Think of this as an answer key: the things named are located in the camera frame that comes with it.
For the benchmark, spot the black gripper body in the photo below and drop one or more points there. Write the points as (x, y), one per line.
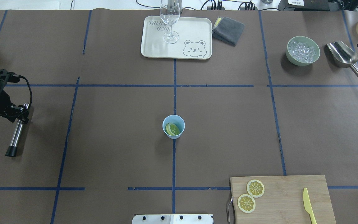
(2, 100)

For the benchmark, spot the steel muddler black tip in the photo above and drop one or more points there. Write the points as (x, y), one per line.
(13, 147)

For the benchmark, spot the lemon slice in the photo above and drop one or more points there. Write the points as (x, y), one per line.
(172, 130)
(255, 188)
(246, 203)

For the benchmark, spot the light blue cup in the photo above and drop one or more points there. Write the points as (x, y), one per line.
(178, 121)

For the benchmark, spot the clear wine glass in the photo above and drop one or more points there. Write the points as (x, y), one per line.
(170, 14)

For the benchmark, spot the cream bear tray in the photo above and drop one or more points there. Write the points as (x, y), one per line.
(195, 38)

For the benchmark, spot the grey folded cloth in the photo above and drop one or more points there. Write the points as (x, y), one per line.
(227, 30)

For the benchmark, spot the wooden cutting board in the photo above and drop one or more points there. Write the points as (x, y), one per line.
(282, 201)

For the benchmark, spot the green bowl of ice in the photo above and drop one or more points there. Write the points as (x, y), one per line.
(302, 51)

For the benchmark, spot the yellow plastic knife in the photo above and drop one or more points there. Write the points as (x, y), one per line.
(308, 206)

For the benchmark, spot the steel ice scoop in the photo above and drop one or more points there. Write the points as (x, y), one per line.
(344, 56)

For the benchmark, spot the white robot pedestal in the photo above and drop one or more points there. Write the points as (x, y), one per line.
(173, 219)

